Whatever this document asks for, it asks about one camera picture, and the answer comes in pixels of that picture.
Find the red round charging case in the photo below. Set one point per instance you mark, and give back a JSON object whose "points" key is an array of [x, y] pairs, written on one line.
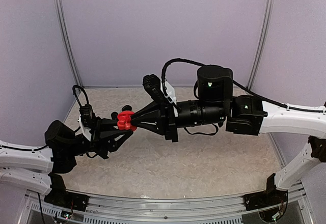
{"points": [[124, 121]]}

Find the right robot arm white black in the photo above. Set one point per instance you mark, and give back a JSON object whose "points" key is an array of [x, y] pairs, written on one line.
{"points": [[249, 114]]}

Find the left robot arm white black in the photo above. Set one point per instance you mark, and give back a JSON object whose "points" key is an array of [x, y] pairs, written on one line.
{"points": [[40, 169]]}

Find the aluminium front rail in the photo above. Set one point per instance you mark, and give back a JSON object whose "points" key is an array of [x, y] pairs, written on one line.
{"points": [[109, 209]]}

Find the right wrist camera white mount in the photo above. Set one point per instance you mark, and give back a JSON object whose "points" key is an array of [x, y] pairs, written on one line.
{"points": [[152, 85]]}

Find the glossy black earbud case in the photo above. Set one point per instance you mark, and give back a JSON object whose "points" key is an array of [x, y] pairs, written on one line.
{"points": [[126, 108]]}

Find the small black charging case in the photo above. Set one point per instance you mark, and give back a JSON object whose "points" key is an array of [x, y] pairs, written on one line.
{"points": [[114, 115]]}

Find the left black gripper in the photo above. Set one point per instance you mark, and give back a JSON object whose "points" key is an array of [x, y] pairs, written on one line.
{"points": [[100, 145]]}

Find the aluminium corner post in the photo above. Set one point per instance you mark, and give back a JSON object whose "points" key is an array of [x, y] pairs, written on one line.
{"points": [[67, 43], [261, 43]]}

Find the right aluminium corner post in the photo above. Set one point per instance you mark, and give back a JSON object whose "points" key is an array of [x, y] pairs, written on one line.
{"points": [[261, 43]]}

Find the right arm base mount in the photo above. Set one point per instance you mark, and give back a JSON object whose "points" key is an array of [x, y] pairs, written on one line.
{"points": [[271, 203]]}

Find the left aluminium corner post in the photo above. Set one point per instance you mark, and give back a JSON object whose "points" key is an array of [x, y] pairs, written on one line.
{"points": [[67, 43]]}

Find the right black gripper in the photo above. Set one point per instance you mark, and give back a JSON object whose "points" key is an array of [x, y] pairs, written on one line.
{"points": [[167, 128]]}

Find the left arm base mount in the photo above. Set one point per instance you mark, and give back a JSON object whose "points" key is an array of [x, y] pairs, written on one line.
{"points": [[60, 196]]}

